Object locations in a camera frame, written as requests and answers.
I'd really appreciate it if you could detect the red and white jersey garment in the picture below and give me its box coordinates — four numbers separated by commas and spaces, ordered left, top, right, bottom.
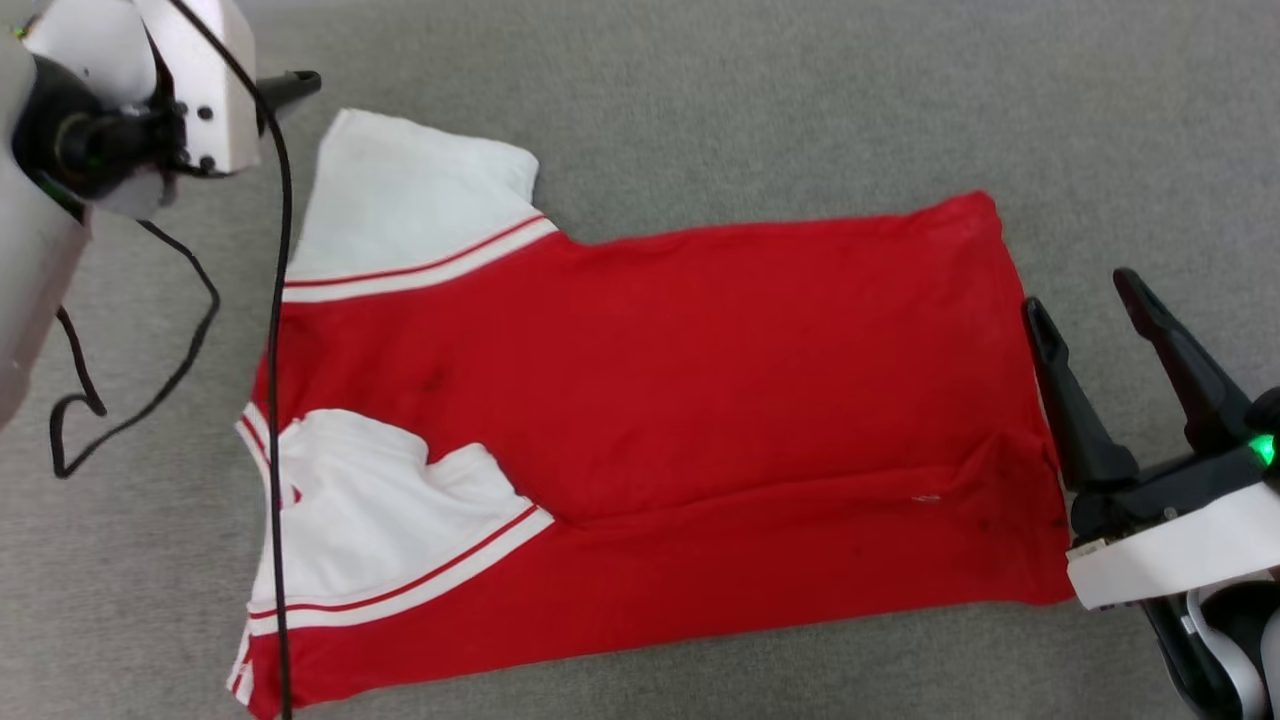
225, 107, 1080, 720

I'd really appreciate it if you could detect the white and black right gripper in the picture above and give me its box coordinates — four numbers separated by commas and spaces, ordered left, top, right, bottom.
1021, 267, 1280, 612

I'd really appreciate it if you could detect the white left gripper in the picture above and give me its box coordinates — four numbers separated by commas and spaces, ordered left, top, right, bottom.
11, 0, 323, 221

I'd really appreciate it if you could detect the thin black cable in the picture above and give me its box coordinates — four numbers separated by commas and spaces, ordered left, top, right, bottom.
48, 218, 223, 481
168, 0, 297, 720

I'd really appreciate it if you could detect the grey fabric sofa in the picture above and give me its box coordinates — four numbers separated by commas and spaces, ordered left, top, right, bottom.
0, 0, 1280, 720

